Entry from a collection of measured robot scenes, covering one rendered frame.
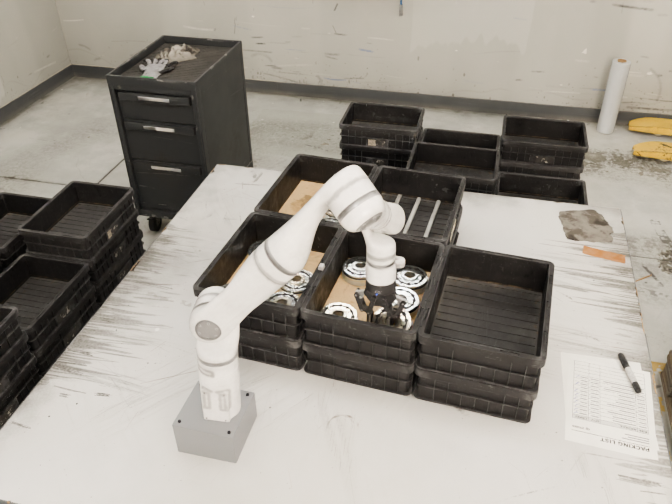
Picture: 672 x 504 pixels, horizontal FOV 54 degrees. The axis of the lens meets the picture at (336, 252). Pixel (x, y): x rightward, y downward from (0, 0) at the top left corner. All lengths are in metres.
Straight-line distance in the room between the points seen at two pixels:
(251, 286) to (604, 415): 0.97
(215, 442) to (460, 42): 3.80
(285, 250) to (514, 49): 3.81
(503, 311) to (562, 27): 3.26
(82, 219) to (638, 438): 2.26
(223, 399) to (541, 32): 3.83
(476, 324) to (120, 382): 0.96
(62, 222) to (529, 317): 1.99
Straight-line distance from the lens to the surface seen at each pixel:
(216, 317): 1.38
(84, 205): 3.11
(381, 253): 1.54
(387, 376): 1.72
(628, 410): 1.87
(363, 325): 1.61
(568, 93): 5.03
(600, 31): 4.90
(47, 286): 2.86
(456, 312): 1.82
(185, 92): 3.17
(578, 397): 1.85
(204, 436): 1.60
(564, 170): 3.36
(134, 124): 3.37
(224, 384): 1.53
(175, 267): 2.24
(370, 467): 1.62
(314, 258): 1.99
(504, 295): 1.90
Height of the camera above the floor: 2.01
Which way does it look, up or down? 36 degrees down
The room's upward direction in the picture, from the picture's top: 1 degrees counter-clockwise
